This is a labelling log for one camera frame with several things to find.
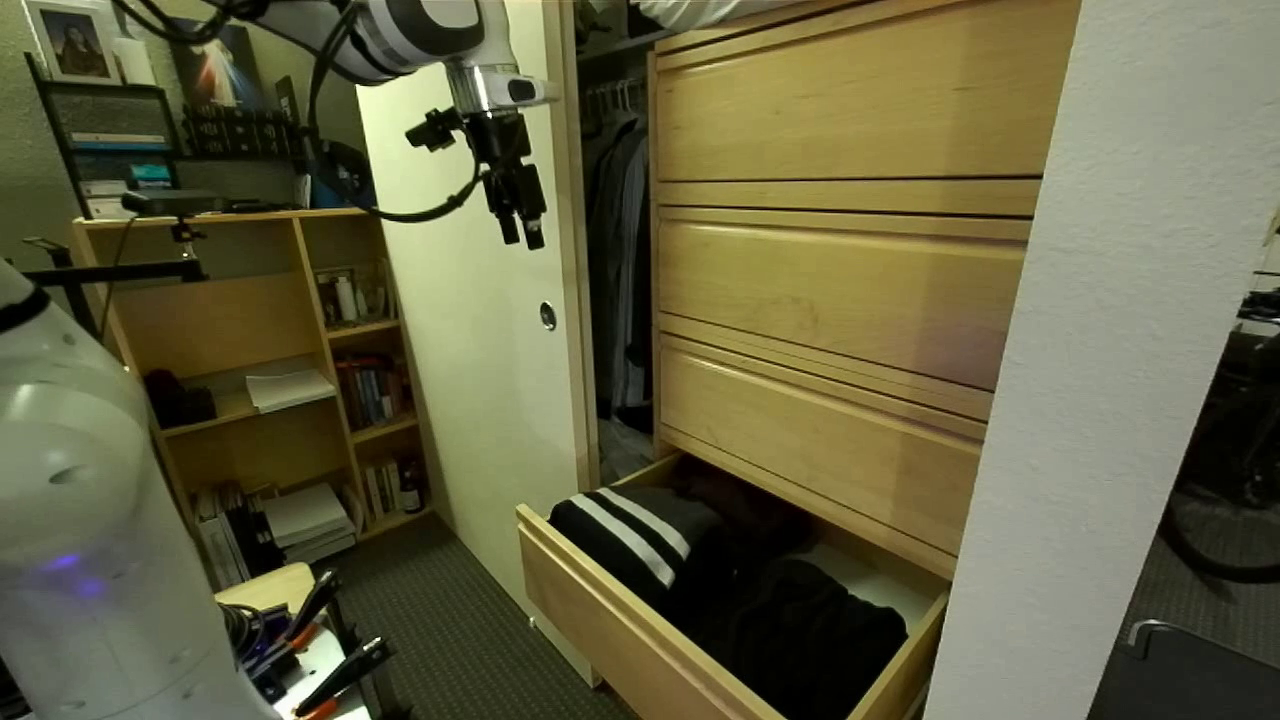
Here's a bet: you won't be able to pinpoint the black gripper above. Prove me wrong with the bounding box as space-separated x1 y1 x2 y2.
465 111 543 252

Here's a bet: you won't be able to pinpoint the wooden drawer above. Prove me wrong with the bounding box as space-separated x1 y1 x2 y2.
515 453 949 720

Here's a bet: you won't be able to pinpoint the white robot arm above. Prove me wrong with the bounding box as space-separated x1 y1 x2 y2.
0 0 543 720

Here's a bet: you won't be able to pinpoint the hanging grey clothes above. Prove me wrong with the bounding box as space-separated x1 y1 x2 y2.
587 86 651 420

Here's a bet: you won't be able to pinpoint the white closet door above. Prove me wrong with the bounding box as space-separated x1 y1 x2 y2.
354 0 601 692

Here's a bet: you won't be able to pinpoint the wooden bookshelf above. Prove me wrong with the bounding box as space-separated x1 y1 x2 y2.
76 208 432 588

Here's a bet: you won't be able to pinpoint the white paper stack on shelf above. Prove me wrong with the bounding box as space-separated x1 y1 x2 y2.
246 364 334 412

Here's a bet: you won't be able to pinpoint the light wood dresser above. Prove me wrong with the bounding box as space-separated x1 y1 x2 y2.
651 0 1081 575

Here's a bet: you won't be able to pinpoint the black white striped garment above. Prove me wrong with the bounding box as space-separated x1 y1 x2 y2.
548 483 729 612

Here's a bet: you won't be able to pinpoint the framed picture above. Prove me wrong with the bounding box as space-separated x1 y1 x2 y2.
28 0 121 86

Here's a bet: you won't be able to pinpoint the pens in desk organizer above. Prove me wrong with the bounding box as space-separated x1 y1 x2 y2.
216 563 405 720

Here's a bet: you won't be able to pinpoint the black folded clothing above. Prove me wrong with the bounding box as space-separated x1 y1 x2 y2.
668 462 909 720

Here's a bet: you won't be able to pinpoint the black chair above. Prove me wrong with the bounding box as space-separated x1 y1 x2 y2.
1084 286 1280 720

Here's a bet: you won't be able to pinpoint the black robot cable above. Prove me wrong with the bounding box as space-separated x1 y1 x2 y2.
111 0 492 229

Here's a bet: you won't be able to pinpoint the black wire letter tray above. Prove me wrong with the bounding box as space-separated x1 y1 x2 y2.
23 57 181 217

